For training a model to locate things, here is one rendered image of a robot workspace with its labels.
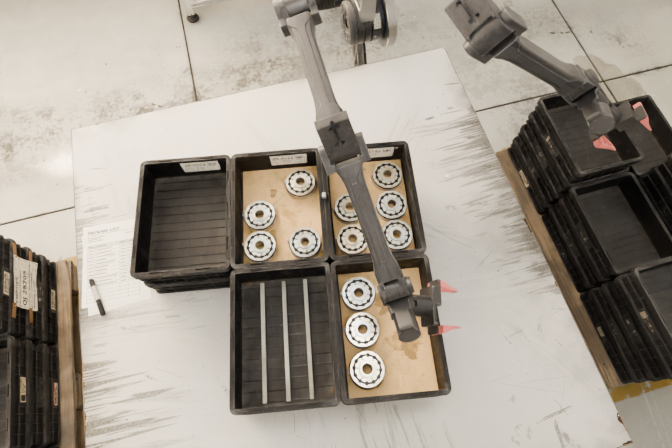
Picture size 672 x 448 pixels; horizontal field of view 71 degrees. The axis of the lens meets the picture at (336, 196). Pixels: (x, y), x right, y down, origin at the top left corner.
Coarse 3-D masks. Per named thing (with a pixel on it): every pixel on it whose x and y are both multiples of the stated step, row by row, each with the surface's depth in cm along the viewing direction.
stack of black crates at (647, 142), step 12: (648, 96) 235; (648, 108) 236; (660, 120) 231; (636, 132) 238; (648, 132) 238; (660, 132) 233; (648, 144) 235; (660, 144) 235; (648, 156) 232; (660, 156) 232; (636, 168) 230; (648, 168) 229
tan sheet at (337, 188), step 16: (384, 160) 168; (336, 176) 165; (368, 176) 165; (336, 192) 163; (400, 192) 163; (352, 208) 160; (336, 224) 158; (384, 224) 158; (336, 240) 155; (352, 240) 155
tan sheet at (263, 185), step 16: (256, 176) 165; (272, 176) 165; (256, 192) 163; (272, 192) 163; (288, 208) 160; (304, 208) 160; (288, 224) 158; (304, 224) 158; (320, 224) 158; (288, 256) 153; (320, 256) 153
